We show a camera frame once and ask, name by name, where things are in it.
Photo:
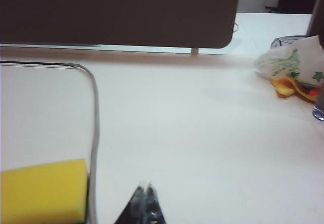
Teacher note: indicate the green and yellow cleaning sponge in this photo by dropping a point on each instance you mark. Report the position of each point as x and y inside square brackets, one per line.
[43, 193]

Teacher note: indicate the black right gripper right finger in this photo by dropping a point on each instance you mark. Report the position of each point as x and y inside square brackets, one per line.
[154, 206]

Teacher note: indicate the white bag with green print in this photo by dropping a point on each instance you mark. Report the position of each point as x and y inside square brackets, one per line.
[286, 59]

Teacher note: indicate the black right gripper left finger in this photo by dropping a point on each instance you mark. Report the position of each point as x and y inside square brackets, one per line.
[135, 208]

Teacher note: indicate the clear glass vessel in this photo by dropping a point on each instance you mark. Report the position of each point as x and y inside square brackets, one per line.
[319, 110]

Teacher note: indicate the white partition support post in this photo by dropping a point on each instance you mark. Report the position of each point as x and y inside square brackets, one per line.
[195, 51]

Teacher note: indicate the dark brown desk partition panel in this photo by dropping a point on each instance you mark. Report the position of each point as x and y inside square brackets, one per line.
[114, 11]

